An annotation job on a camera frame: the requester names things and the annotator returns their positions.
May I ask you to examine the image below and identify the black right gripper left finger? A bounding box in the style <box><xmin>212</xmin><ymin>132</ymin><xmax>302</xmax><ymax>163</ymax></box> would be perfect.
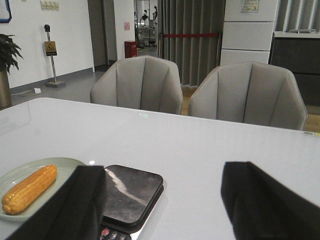
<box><xmin>8</xmin><ymin>165</ymin><xmax>106</xmax><ymax>240</ymax></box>

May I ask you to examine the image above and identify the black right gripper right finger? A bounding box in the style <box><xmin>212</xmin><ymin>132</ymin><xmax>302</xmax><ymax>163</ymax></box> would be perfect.
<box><xmin>220</xmin><ymin>161</ymin><xmax>320</xmax><ymax>240</ymax></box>

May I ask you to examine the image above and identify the orange corn cob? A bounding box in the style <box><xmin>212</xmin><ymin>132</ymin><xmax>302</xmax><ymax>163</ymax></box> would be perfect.
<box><xmin>1</xmin><ymin>164</ymin><xmax>58</xmax><ymax>215</ymax></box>

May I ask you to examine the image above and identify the pale green plate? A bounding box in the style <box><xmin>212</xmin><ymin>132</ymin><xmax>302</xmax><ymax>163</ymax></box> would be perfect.
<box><xmin>0</xmin><ymin>157</ymin><xmax>84</xmax><ymax>222</ymax></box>

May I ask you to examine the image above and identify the electronic kitchen scale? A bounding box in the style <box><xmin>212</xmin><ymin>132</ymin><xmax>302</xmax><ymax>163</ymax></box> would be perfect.
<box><xmin>97</xmin><ymin>164</ymin><xmax>164</xmax><ymax>240</ymax></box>

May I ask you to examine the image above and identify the right grey armchair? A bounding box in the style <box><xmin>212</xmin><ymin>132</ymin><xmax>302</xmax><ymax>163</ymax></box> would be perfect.
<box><xmin>188</xmin><ymin>61</ymin><xmax>308</xmax><ymax>131</ymax></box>

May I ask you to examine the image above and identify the grey armchair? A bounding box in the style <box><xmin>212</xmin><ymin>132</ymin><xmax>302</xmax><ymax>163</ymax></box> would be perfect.
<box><xmin>90</xmin><ymin>55</ymin><xmax>183</xmax><ymax>115</ymax></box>
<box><xmin>188</xmin><ymin>61</ymin><xmax>308</xmax><ymax>131</ymax></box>

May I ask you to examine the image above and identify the left grey armchair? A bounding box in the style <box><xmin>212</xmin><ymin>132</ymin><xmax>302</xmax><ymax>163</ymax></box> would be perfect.
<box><xmin>90</xmin><ymin>55</ymin><xmax>183</xmax><ymax>115</ymax></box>

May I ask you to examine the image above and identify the dark grey counter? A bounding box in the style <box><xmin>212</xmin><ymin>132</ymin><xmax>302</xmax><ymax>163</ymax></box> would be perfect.
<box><xmin>269</xmin><ymin>31</ymin><xmax>320</xmax><ymax>106</ymax></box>

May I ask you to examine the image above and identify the yellow warning sign stand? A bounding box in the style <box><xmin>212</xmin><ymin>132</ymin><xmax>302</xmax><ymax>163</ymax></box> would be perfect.
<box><xmin>44</xmin><ymin>24</ymin><xmax>66</xmax><ymax>88</ymax></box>

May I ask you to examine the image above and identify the red trash bin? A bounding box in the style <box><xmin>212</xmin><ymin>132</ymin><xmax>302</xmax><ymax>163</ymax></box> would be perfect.
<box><xmin>124</xmin><ymin>40</ymin><xmax>138</xmax><ymax>58</ymax></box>

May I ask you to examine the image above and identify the potted green plant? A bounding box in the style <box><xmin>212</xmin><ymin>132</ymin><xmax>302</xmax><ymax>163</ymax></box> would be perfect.
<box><xmin>0</xmin><ymin>33</ymin><xmax>23</xmax><ymax>110</ymax></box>

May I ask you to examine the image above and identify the white cabinet column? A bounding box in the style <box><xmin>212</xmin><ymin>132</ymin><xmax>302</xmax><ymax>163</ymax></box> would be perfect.
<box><xmin>220</xmin><ymin>0</ymin><xmax>278</xmax><ymax>66</ymax></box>

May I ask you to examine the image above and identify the red barrier belt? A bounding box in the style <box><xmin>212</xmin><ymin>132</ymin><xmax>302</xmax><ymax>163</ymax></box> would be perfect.
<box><xmin>162</xmin><ymin>32</ymin><xmax>220</xmax><ymax>38</ymax></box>

